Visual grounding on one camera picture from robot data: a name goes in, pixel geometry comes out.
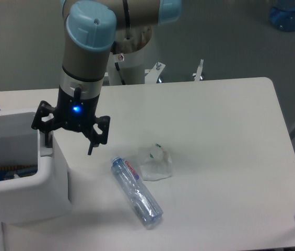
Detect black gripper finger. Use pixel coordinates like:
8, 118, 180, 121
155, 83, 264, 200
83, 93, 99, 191
31, 100, 64, 145
81, 116, 110, 155

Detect crumpled white plastic bag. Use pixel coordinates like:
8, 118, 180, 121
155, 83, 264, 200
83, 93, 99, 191
137, 143, 173, 181

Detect clear empty plastic bottle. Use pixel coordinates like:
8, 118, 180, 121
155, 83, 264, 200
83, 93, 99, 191
111, 157, 163, 227

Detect large blue water jug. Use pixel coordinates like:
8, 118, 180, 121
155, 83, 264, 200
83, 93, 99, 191
268, 1, 295, 32

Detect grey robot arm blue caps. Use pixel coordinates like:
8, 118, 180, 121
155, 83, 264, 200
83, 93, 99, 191
31, 1, 182, 149

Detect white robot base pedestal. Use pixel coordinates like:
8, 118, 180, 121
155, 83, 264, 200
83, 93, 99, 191
103, 50, 166, 86

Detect white plastic trash can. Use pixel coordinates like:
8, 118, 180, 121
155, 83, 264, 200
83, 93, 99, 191
0, 108, 72, 224

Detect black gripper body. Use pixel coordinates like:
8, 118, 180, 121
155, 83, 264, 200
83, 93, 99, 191
54, 88, 99, 132

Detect blue snack packet in bin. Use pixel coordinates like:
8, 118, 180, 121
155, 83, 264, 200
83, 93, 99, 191
0, 165, 38, 181

